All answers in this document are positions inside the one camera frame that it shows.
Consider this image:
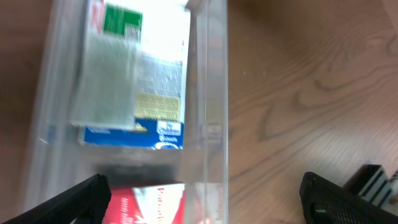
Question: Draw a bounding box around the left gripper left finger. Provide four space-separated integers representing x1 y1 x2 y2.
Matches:
4 174 111 224

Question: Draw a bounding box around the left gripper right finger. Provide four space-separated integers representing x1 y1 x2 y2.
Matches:
299 172 397 224

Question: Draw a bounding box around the clear plastic container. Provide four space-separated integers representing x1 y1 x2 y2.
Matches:
19 0 228 223

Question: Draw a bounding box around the red Panadol box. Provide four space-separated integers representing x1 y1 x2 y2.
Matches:
103 184 185 224

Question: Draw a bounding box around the blue medicine box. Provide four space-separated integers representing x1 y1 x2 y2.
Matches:
79 1 191 149

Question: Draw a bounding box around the white green medicine box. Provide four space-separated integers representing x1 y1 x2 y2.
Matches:
70 1 143 129

